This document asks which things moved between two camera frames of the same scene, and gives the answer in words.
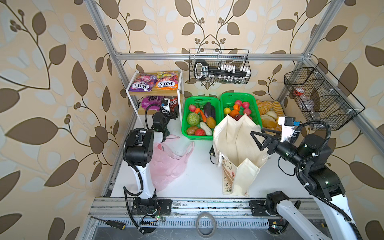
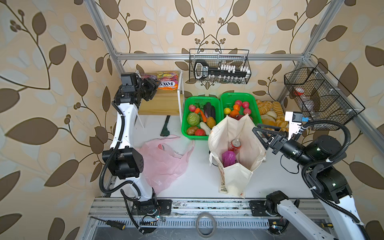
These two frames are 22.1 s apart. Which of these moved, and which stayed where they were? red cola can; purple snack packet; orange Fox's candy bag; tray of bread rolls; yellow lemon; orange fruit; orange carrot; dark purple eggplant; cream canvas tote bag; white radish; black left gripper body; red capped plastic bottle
Moved: red cola can; purple snack packet; cream canvas tote bag; black left gripper body
Stayed: dark purple eggplant; tray of bread rolls; orange carrot; yellow lemon; orange fruit; red capped plastic bottle; orange Fox's candy bag; white radish
